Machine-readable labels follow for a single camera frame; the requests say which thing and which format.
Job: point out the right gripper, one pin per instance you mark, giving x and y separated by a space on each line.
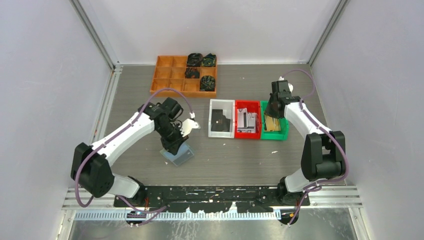
268 111

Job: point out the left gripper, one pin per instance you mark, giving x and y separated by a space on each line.
177 142

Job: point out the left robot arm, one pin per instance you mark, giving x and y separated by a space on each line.
91 166

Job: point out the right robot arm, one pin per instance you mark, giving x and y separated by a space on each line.
323 156

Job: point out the tan items in green bin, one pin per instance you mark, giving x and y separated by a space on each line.
271 124

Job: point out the green bin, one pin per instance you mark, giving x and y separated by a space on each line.
275 136

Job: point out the white items in red bin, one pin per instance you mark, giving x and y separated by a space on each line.
247 121

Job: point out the red bin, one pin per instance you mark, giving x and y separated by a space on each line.
251 106

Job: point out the white bin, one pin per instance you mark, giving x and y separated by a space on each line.
228 107

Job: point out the black item in white bin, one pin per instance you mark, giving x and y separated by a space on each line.
219 122

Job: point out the black rolled item front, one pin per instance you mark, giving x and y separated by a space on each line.
207 83

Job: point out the black rolled item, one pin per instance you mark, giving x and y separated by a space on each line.
209 60
192 73
194 60
207 83

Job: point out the orange compartment tray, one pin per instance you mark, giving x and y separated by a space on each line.
169 72

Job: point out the black rolled item back right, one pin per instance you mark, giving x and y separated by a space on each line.
209 60

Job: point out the black rolled item middle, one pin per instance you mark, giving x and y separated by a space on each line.
192 73

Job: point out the black rolled item back left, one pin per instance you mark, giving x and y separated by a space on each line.
194 60

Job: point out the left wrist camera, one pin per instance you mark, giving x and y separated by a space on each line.
187 126

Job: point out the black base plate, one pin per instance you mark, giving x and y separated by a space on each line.
216 199

